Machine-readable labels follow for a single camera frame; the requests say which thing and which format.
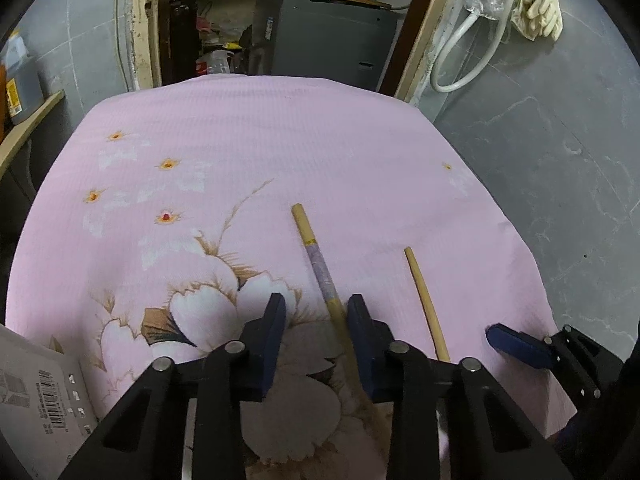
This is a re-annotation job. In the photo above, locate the cream rubber glove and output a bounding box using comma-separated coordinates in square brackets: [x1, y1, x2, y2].
[510, 0, 565, 41]

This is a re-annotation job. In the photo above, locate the large cooking oil jug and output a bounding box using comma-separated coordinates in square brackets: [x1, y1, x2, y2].
[0, 30, 45, 126]

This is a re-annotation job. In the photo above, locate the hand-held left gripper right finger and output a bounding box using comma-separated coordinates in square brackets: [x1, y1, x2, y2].
[346, 294, 573, 480]

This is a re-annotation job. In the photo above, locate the cardboard box with barcode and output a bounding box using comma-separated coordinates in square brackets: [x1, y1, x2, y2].
[0, 324, 101, 480]

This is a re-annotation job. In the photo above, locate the wooden counter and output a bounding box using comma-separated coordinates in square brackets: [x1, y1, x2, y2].
[0, 90, 66, 176]

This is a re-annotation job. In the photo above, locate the grey cabinet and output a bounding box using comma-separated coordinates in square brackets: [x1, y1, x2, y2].
[252, 0, 403, 95]

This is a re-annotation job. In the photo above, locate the white plastic bag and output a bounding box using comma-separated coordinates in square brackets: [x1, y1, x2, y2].
[195, 50, 236, 78]

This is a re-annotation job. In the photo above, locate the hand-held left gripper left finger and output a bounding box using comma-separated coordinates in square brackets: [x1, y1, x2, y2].
[57, 292, 288, 480]

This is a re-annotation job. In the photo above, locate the plain wooden chopstick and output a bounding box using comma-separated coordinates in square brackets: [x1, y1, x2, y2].
[403, 246, 452, 363]

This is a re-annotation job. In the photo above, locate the cream door frame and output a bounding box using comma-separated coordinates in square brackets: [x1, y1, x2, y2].
[114, 0, 466, 106]

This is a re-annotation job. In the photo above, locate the pink floral tablecloth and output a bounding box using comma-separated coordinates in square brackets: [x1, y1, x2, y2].
[5, 74, 576, 480]

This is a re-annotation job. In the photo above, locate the white flexible hose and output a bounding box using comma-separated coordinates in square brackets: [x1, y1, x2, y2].
[431, 0, 531, 93]

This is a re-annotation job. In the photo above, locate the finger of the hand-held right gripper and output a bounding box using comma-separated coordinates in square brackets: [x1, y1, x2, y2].
[486, 323, 603, 401]

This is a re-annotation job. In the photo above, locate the purple banded wooden chopstick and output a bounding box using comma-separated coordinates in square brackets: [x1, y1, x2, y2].
[291, 203, 381, 421]

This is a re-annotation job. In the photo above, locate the dark door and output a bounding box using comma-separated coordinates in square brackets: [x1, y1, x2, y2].
[160, 0, 203, 86]

